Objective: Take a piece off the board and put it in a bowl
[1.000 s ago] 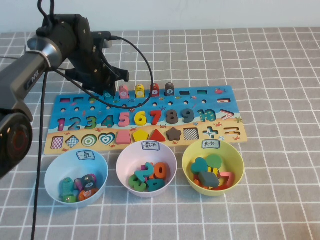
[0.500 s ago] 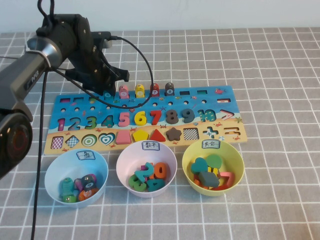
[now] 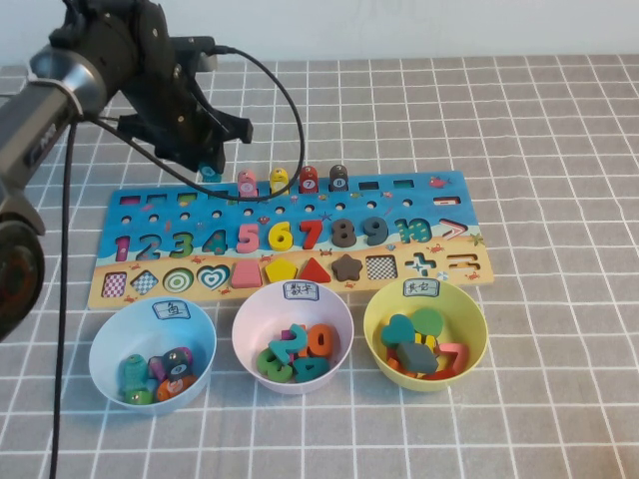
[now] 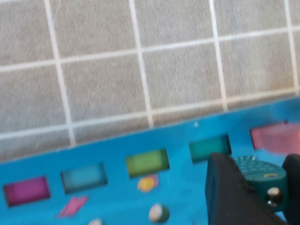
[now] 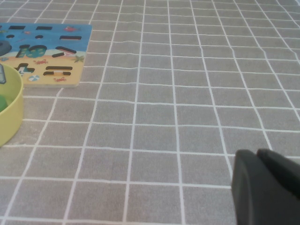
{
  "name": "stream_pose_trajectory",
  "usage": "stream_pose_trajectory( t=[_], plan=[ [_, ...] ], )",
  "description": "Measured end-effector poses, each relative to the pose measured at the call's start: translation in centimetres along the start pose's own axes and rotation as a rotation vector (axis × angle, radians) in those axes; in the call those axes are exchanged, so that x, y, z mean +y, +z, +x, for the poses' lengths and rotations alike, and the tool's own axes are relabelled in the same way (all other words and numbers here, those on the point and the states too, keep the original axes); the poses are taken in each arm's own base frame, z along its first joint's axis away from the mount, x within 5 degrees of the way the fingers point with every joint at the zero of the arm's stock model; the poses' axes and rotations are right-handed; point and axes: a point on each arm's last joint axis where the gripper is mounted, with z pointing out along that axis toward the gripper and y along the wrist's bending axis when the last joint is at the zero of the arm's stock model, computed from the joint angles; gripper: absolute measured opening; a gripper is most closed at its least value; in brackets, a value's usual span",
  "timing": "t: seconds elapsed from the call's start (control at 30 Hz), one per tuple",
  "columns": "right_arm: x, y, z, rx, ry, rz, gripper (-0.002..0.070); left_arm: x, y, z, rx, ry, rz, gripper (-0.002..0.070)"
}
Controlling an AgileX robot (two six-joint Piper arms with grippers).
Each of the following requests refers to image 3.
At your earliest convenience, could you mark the pink number five piece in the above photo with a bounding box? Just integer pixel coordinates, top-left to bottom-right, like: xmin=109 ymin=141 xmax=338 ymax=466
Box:
xmin=235 ymin=223 xmax=262 ymax=254

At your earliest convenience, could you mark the brown star piece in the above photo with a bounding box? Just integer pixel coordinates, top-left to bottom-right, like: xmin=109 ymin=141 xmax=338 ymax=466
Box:
xmin=331 ymin=253 xmax=364 ymax=282

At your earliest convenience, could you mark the slate number nine piece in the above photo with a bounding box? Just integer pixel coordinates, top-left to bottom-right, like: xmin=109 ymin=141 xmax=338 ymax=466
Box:
xmin=361 ymin=217 xmax=389 ymax=246

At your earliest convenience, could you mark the brown fish peg piece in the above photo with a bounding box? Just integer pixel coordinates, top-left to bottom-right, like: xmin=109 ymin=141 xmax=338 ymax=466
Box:
xmin=327 ymin=165 xmax=349 ymax=194

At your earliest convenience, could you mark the brown number eight piece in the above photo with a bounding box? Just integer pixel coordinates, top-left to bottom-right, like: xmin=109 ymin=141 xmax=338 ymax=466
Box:
xmin=331 ymin=218 xmax=358 ymax=249

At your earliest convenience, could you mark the green number three piece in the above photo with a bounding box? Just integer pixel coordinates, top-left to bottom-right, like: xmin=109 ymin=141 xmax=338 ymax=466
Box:
xmin=257 ymin=347 xmax=296 ymax=386

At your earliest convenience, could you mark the yellow number six piece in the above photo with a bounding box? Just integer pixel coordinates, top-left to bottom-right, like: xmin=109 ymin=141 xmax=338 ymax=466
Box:
xmin=268 ymin=221 xmax=295 ymax=252

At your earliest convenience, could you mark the slate diamond piece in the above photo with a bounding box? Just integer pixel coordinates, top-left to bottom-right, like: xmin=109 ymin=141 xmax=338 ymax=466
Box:
xmin=396 ymin=341 xmax=440 ymax=375

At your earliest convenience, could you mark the red number seven piece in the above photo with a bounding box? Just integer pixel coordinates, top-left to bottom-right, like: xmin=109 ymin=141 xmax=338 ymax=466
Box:
xmin=299 ymin=220 xmax=324 ymax=250

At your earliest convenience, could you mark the red fish peg piece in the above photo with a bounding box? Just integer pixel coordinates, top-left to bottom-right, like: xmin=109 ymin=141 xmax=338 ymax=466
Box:
xmin=299 ymin=166 xmax=320 ymax=196

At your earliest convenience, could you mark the teal number two piece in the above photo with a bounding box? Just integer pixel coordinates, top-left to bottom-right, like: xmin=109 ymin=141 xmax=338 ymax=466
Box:
xmin=268 ymin=323 xmax=309 ymax=364

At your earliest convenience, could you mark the grey grid tablecloth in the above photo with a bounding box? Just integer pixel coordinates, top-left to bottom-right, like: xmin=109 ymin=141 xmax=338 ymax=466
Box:
xmin=0 ymin=52 xmax=639 ymax=479

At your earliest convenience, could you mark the pink trapezoid piece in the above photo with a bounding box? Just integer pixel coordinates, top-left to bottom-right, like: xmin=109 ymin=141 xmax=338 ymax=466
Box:
xmin=230 ymin=261 xmax=264 ymax=289

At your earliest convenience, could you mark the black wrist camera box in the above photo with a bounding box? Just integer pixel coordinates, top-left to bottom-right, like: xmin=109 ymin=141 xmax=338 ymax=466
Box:
xmin=169 ymin=35 xmax=221 ymax=71

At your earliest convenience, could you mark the teal number four piece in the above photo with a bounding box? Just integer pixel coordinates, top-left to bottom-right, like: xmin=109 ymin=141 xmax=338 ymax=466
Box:
xmin=292 ymin=354 xmax=331 ymax=384

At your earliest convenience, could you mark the thin black camera cable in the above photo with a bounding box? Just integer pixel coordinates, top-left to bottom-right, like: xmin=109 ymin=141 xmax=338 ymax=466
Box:
xmin=94 ymin=45 xmax=307 ymax=203

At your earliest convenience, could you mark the red triangle piece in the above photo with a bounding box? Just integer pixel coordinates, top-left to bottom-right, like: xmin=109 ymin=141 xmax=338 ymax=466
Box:
xmin=298 ymin=256 xmax=332 ymax=283

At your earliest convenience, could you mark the slate fish piece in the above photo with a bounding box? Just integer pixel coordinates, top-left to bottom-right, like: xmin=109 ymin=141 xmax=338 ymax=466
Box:
xmin=162 ymin=347 xmax=194 ymax=383

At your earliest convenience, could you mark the colourful wooden puzzle board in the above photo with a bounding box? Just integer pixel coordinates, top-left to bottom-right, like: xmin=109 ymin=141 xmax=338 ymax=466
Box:
xmin=87 ymin=171 xmax=495 ymax=310

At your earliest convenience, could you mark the yellow pentagon piece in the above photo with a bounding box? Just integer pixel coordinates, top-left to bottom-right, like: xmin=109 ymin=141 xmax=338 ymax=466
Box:
xmin=264 ymin=258 xmax=300 ymax=284

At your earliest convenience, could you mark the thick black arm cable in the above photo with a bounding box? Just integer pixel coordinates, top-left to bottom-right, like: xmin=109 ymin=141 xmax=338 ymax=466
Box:
xmin=49 ymin=122 xmax=79 ymax=479

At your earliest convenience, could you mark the light blue bowl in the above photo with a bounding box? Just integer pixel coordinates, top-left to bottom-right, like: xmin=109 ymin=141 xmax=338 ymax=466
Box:
xmin=88 ymin=297 xmax=218 ymax=417

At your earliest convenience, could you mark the orange shape piece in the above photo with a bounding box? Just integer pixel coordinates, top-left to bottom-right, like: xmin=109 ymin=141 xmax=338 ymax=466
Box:
xmin=386 ymin=348 xmax=415 ymax=378

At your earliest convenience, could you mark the teal striped fish piece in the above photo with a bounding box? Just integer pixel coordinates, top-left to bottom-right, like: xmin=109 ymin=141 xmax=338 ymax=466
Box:
xmin=118 ymin=353 xmax=151 ymax=400

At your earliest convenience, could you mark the pale pink bowl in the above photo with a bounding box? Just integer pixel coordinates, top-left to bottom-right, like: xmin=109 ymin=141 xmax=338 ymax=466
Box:
xmin=232 ymin=281 xmax=355 ymax=396

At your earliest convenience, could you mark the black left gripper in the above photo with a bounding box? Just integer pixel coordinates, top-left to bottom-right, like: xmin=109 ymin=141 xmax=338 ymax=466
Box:
xmin=117 ymin=0 xmax=254 ymax=174

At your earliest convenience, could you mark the orange fish piece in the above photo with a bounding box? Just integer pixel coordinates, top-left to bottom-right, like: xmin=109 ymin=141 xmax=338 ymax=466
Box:
xmin=156 ymin=376 xmax=194 ymax=403

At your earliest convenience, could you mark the green circle piece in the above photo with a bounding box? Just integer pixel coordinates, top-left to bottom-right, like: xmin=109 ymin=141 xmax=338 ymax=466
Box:
xmin=409 ymin=306 xmax=444 ymax=338

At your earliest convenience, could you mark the orange number ten piece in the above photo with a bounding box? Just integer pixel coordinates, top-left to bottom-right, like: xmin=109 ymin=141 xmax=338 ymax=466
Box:
xmin=299 ymin=322 xmax=334 ymax=358

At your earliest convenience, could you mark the yellow-green bowl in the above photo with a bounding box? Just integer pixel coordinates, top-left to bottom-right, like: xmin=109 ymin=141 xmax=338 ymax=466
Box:
xmin=362 ymin=279 xmax=488 ymax=393

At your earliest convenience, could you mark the pink greater-than sign piece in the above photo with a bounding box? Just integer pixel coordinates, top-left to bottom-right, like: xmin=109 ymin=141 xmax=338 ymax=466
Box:
xmin=433 ymin=342 xmax=471 ymax=373

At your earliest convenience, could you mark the teal heart piece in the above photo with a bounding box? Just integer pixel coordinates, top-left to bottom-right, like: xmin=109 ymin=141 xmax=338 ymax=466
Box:
xmin=380 ymin=313 xmax=417 ymax=348

